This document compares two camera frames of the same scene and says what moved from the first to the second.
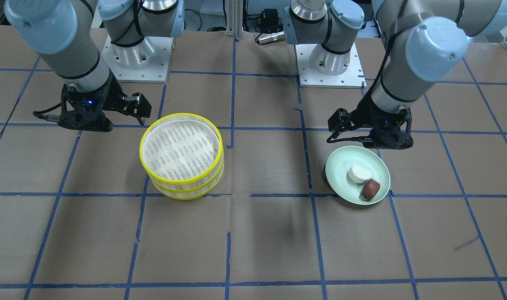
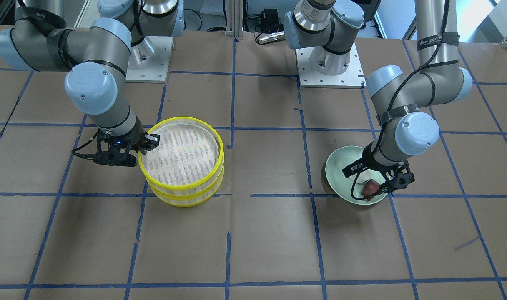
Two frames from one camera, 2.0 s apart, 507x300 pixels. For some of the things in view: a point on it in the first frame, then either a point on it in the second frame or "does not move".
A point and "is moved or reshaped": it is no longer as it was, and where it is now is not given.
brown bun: [370, 189] does not move
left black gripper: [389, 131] → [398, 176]
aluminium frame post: [234, 18] does not move
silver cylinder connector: [278, 36] does not move
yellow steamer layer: [181, 151] is moved or reshaped
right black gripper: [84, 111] → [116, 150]
